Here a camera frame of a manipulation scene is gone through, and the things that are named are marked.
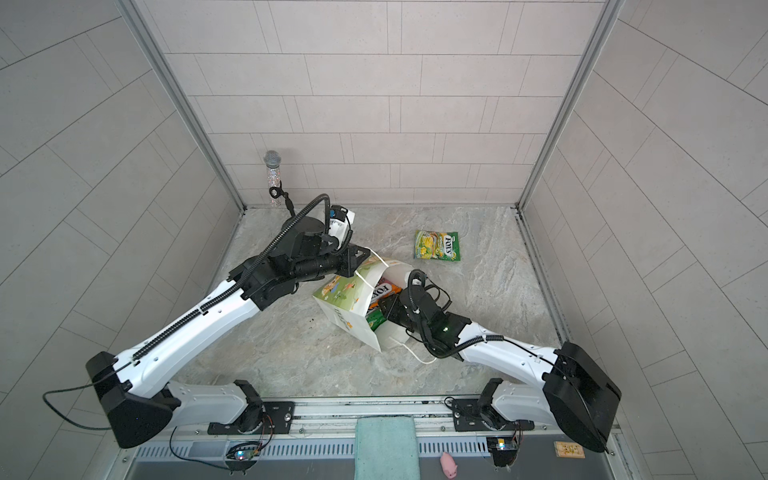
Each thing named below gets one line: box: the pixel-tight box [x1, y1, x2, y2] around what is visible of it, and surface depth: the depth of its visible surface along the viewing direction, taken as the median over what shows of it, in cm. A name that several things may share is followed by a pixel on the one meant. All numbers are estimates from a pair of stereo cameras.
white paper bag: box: [312, 259, 413, 352], surface depth 73 cm
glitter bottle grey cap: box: [264, 150, 282, 208], surface depth 91 cm
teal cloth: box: [354, 415, 421, 480], surface depth 68 cm
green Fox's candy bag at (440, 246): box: [414, 230, 461, 262], surface depth 104 cm
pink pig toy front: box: [440, 452, 458, 480], surface depth 66 cm
